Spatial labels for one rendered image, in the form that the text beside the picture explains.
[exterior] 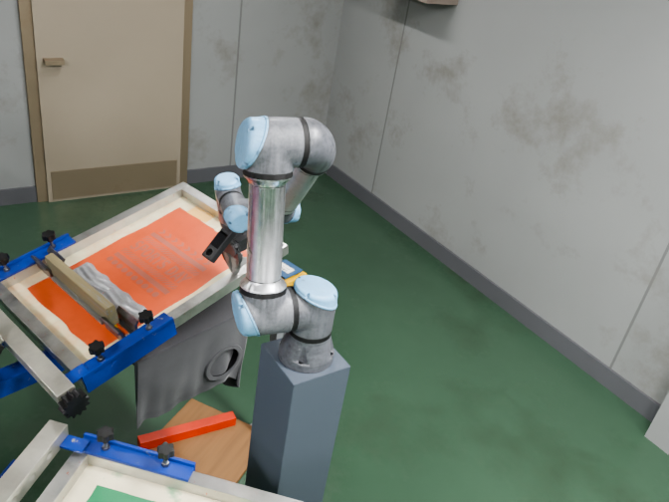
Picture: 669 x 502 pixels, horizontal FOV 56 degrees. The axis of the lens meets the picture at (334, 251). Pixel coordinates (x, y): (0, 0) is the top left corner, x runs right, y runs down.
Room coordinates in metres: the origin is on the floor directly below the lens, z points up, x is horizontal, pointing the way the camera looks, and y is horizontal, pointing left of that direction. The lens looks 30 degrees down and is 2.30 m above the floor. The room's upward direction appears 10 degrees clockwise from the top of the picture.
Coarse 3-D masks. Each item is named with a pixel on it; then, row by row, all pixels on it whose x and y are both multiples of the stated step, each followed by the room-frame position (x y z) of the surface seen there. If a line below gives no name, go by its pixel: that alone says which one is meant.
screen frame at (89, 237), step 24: (168, 192) 2.13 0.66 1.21; (192, 192) 2.14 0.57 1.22; (120, 216) 1.97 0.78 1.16; (216, 216) 2.04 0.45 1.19; (96, 240) 1.87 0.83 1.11; (0, 288) 1.58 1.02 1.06; (216, 288) 1.63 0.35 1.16; (24, 312) 1.48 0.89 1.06; (192, 312) 1.55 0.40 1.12; (48, 336) 1.40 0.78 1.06; (72, 360) 1.32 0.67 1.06
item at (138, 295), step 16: (208, 240) 1.91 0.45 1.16; (208, 272) 1.75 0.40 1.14; (128, 288) 1.65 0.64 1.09; (176, 288) 1.67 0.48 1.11; (192, 288) 1.67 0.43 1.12; (144, 304) 1.59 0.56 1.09; (160, 304) 1.59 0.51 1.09; (64, 320) 1.50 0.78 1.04; (80, 320) 1.50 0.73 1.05; (96, 320) 1.51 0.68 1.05; (80, 336) 1.44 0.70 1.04; (96, 336) 1.44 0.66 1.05; (112, 336) 1.45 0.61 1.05
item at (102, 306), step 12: (48, 264) 1.65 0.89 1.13; (60, 264) 1.61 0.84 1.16; (60, 276) 1.61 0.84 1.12; (72, 276) 1.56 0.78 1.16; (72, 288) 1.57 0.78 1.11; (84, 288) 1.52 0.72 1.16; (84, 300) 1.53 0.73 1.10; (96, 300) 1.47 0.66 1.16; (108, 300) 1.48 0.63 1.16; (96, 312) 1.49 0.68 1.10; (108, 312) 1.44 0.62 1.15
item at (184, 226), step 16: (160, 224) 1.99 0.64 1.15; (176, 224) 1.99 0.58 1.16; (192, 224) 2.00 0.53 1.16; (128, 240) 1.89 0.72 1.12; (192, 240) 1.91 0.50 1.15; (96, 256) 1.80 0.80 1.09; (112, 272) 1.72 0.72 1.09; (32, 288) 1.63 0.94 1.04; (48, 288) 1.63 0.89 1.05; (48, 304) 1.56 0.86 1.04; (64, 304) 1.57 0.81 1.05
